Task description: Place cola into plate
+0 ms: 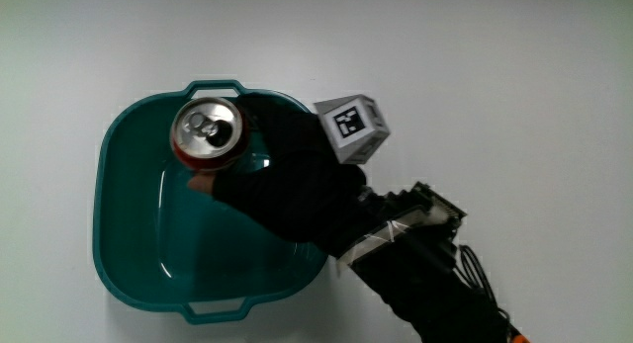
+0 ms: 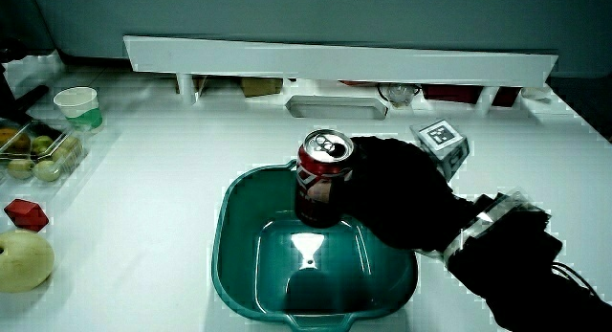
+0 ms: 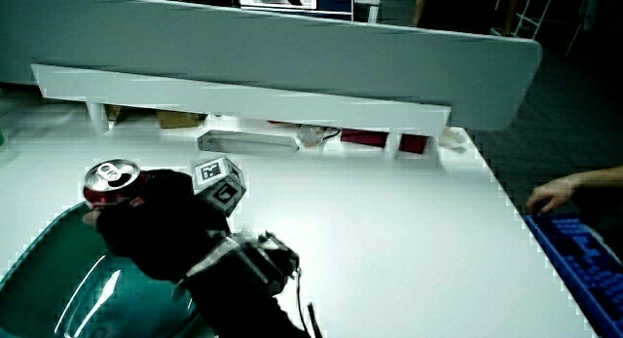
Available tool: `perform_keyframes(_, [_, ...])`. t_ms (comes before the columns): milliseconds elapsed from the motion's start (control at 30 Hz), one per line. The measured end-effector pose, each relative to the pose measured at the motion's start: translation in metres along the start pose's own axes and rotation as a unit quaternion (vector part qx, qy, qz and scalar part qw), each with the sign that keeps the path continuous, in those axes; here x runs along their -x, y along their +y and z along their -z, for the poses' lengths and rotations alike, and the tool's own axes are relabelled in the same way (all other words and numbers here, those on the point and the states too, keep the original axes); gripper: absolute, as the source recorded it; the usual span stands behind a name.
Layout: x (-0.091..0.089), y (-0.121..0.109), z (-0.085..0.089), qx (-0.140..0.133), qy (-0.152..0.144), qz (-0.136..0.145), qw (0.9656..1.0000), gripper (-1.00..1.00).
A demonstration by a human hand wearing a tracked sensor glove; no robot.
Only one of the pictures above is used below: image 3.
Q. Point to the grey partition panel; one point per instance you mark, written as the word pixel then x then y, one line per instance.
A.
pixel 302 50

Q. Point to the white crumpled paper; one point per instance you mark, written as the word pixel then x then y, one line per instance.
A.
pixel 451 138

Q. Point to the person's right hand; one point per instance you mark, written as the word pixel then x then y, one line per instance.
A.
pixel 156 231

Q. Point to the red cola can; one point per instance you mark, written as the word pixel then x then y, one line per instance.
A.
pixel 111 179

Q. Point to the silver flat tray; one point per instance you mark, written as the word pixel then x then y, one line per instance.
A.
pixel 245 142

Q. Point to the brown cardboard box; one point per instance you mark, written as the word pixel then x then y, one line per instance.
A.
pixel 177 119

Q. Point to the blue drawer cabinet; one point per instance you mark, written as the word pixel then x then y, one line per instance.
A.
pixel 333 2

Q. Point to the another person's forearm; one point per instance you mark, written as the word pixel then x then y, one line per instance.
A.
pixel 601 178

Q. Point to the dark red box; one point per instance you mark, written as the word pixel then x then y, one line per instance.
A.
pixel 370 138

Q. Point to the white metal rack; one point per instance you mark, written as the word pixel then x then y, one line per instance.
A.
pixel 528 14

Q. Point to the clear plastic bag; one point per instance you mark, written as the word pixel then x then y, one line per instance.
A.
pixel 311 134

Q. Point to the green plate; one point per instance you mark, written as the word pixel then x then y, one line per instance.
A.
pixel 53 279

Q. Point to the white desk shelf riser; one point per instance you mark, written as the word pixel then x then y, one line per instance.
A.
pixel 233 100

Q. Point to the blue keyboard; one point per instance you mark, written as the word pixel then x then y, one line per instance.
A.
pixel 581 265

